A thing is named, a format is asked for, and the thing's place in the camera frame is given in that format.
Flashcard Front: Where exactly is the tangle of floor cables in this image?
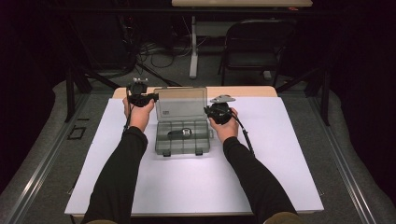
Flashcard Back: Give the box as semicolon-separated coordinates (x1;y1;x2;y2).
122;15;208;88

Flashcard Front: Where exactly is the white board sheet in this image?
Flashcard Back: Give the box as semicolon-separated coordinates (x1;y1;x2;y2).
64;96;325;217

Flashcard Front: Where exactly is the person's right hand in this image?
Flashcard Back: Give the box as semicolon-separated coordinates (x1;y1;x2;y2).
208;107;240;145

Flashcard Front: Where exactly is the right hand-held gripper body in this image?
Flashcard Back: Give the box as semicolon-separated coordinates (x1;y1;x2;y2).
206;94;237;126

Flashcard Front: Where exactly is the black metal stand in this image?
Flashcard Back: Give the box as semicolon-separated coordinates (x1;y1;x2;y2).
275;60;332;127
64;60;121;123

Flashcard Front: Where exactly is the grey translucent compartment box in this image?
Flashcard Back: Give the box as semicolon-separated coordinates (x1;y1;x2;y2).
153;86;216;157

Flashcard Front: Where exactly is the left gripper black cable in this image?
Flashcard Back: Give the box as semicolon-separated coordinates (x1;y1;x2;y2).
123;88;134;134

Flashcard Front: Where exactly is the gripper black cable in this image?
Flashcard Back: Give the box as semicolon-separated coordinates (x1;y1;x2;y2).
123;88;134;134
230;111;256;159

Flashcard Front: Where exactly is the person's right leg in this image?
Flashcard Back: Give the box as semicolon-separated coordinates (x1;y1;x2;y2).
263;211;304;224

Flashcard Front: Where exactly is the black folding chair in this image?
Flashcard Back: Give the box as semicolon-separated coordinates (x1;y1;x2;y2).
218;18;299;89

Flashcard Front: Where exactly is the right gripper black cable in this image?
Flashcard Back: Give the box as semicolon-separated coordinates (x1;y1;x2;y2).
230;111;256;159

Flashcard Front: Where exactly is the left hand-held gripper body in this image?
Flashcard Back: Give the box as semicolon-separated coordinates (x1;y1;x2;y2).
126;77;150;108

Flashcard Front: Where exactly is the black bottle opener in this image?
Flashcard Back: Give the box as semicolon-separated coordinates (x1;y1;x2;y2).
166;127;195;141

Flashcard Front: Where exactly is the person's left hand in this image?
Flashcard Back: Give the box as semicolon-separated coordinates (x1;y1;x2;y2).
121;96;156;133

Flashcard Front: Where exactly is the white-legged background desk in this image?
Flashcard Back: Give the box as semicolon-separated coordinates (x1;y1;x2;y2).
171;0;314;80

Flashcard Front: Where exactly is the light wooden table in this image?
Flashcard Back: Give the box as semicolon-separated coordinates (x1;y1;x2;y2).
70;86;279;218

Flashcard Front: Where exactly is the aluminium floor rail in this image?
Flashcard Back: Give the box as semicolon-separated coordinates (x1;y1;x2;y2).
307;96;378;224
4;92;92;224

